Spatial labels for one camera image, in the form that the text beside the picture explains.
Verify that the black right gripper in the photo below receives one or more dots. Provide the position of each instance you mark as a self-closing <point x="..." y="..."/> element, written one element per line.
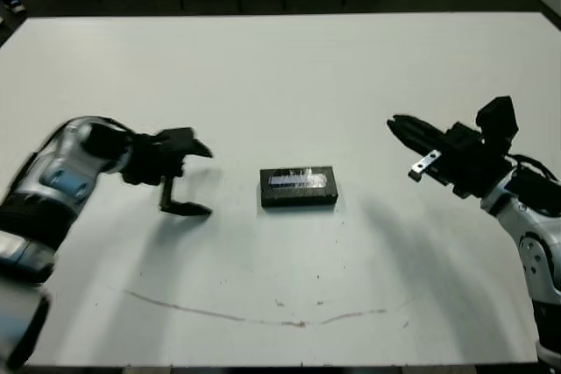
<point x="469" y="164"/>

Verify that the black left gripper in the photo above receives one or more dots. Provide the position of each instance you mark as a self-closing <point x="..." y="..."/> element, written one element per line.
<point x="153" y="157"/>

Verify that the black rectangular box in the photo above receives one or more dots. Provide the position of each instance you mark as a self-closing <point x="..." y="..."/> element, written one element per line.
<point x="298" y="179"/>

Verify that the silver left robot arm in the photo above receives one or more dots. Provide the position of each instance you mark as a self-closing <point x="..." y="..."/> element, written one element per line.
<point x="66" y="164"/>

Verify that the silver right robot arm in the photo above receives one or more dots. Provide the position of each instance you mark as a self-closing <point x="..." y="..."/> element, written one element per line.
<point x="539" y="242"/>

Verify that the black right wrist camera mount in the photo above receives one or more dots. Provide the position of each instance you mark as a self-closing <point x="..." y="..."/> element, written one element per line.
<point x="497" y="122"/>

